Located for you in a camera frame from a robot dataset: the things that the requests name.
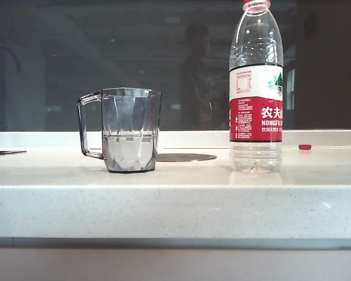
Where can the mineral water bottle red label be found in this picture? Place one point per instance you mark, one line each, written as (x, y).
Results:
(256, 117)

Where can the clear grey faceted mug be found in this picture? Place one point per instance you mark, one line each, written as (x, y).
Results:
(128, 146)

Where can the red bottle cap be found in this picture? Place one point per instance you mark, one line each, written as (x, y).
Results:
(305, 147)

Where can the round dark metal disc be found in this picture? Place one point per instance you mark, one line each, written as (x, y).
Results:
(187, 157)

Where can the flat dark plate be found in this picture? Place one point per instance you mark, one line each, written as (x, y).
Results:
(6, 153)

